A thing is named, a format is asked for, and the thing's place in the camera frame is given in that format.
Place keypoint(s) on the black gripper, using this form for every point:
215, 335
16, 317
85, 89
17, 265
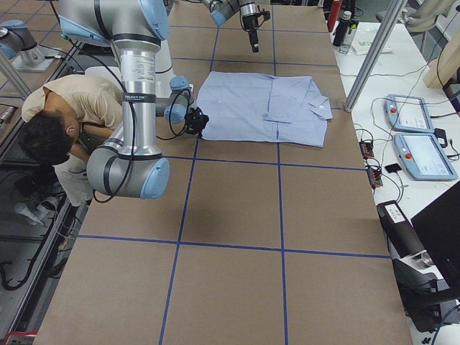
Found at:
249, 22

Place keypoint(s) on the light blue striped shirt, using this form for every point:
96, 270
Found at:
264, 108

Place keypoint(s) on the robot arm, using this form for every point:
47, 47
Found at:
130, 163
222, 11

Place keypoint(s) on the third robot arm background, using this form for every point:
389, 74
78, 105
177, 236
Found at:
19, 46

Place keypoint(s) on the red bottle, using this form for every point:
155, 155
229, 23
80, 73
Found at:
333, 14

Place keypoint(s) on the black water bottle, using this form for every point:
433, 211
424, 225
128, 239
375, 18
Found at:
341, 28

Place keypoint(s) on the clear bottle black lid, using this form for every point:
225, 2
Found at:
349, 36

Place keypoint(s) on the upper teach pendant tablet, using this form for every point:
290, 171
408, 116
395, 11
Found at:
407, 114

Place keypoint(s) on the teach pendant tablet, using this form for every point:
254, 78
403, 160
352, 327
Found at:
423, 157
407, 114

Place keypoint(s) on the lower teach pendant tablet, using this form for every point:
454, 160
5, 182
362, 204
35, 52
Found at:
423, 157

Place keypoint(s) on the person in beige shirt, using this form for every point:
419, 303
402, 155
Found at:
57, 115

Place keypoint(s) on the black monitor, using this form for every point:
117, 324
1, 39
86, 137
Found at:
437, 227

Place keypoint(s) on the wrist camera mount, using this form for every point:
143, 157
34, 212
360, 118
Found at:
195, 122
265, 15

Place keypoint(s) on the aluminium frame post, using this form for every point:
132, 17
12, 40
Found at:
385, 29

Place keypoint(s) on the electronics board with wires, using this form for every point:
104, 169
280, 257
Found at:
372, 165

